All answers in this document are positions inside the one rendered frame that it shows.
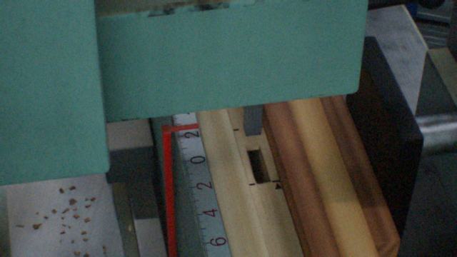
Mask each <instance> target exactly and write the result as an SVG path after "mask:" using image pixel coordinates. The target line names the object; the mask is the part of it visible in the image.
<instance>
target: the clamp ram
mask: <svg viewBox="0 0 457 257"><path fill-rule="evenodd" d="M364 38H365V39H364V44H363V55H362V60H361V70H360V81H359V87H358V91H357V92H355V93H353V94H346V104H347V107H348V109H349V111H350V113H351V117H352V119H353V122H354V123H355V126H356V129H357V132H358V134H359V136H360V138H361V142H362V144H363V147H364V148H365V150H366V153H367V155H368V159H369V161H370V163H371V166H372V168H373V171H374V173H375V175H376V178H377V180H378V183H379V185H380V186H379V187H380V189H381V192H382V194H383V197H384V198H385V202H386V204H387V206H388V209H389V211H390V215H391V218H392V219H393V222H394V225H395V227H396V230H397V233H398V236H399V238H400V240H401V241H402V237H403V231H404V226H405V224H406V220H407V217H408V211H409V207H410V203H411V197H412V193H413V189H414V187H415V183H416V177H417V173H418V167H419V163H420V160H421V158H427V157H432V156H437V155H441V154H447V153H457V111H452V112H446V113H441V114H430V115H425V116H413V114H412V112H411V108H410V106H409V104H408V102H407V100H406V97H405V96H404V94H403V92H402V90H401V87H400V85H399V83H398V81H397V80H396V78H395V76H394V75H393V72H392V70H391V67H390V66H389V64H388V62H387V60H386V57H385V56H384V53H383V51H382V49H381V47H380V45H379V43H378V41H377V39H376V38H375V37H374V36H365V37H364ZM401 241H400V245H401Z"/></svg>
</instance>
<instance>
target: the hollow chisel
mask: <svg viewBox="0 0 457 257"><path fill-rule="evenodd" d="M262 116H263V104H256V105H250V106H244V107H243V129H244V131H245V134H246V136H255V135H261V117H262Z"/></svg>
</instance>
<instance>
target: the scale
mask: <svg viewBox="0 0 457 257"><path fill-rule="evenodd" d="M172 117H173V120H174V125H175V126H178V125H185V124H197V121H196V116H195V113H194V112H193V113H187V114H175V115H172ZM176 137H177V141H178V145H179V151H180V154H181V157H182V161H183V165H184V171H185V175H186V182H187V185H188V188H189V191H190V195H191V201H192V205H193V209H194V215H195V218H196V225H198V229H199V235H200V238H201V245H202V248H203V252H204V257H231V254H230V251H229V246H228V243H227V240H226V234H225V230H224V225H223V222H222V219H221V216H220V213H219V208H218V204H217V200H216V195H215V192H214V186H213V183H212V180H211V177H210V173H209V168H208V164H207V161H206V155H205V152H204V146H203V143H202V142H201V137H200V133H199V129H191V130H185V131H176Z"/></svg>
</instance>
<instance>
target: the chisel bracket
mask: <svg viewBox="0 0 457 257"><path fill-rule="evenodd" d="M96 8H97V16H98V23H99V25H98V30H99V43H100V52H101V55H100V58H101V72H102V79H103V87H104V100H105V108H106V122H107V123H113V122H120V121H132V120H138V119H149V118H156V117H163V116H168V115H175V114H187V113H193V112H200V111H213V110H219V109H230V108H238V106H250V105H256V104H268V103H276V102H282V101H293V100H300V99H312V98H318V97H324V96H336V95H342V94H353V93H355V92H357V91H358V87H359V81H360V70H361V60H362V55H363V44H364V39H365V38H364V34H365V28H366V19H367V8H368V0H96Z"/></svg>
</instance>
